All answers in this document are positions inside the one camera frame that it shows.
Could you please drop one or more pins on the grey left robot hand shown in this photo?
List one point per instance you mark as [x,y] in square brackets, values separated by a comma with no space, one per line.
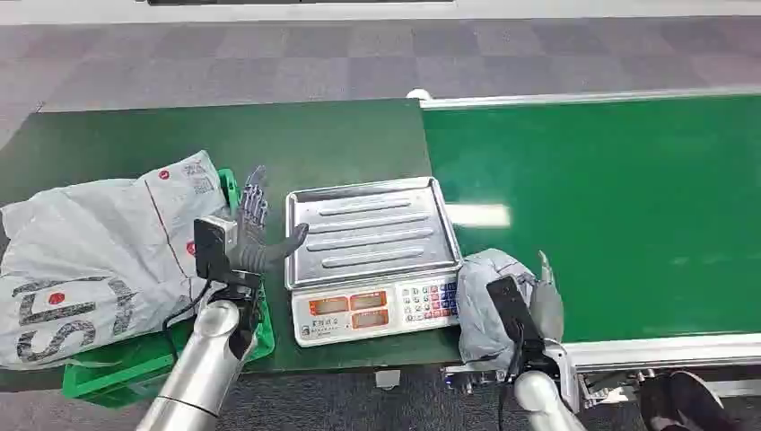
[254,238]

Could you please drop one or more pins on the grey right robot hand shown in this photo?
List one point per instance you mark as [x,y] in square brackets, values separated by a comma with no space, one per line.
[548,309]

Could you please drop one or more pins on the small grey parcel bag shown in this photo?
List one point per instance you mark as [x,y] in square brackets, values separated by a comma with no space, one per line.
[481,309]

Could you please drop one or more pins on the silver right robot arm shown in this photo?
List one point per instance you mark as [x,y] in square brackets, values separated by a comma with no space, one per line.
[544,404]

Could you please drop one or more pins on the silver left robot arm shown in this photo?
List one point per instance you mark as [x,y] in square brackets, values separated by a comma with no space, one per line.
[202,363]

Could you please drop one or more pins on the electronic scale with steel pan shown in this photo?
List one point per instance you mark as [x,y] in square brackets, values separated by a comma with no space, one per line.
[368,238]

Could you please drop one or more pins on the black robot foot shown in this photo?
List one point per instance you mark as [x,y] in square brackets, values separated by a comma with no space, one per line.
[678,401]

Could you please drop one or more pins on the large grey printed parcel bag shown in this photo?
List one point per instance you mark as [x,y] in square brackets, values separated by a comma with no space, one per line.
[89,262]

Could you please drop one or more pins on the green plastic crate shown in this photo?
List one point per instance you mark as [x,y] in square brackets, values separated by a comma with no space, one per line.
[119,372]

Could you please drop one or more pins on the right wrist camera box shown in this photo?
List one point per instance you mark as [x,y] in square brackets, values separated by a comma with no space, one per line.
[514,312]

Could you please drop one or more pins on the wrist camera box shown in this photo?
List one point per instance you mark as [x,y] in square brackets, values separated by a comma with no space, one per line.
[514,312]
[209,247]

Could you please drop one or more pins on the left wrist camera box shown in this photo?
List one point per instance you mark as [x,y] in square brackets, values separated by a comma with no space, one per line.
[209,247]

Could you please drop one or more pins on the green conveyor belt with frame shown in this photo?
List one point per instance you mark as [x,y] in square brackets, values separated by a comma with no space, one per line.
[594,208]

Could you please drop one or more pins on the white table bracket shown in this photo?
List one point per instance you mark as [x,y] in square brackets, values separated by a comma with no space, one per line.
[387,379]

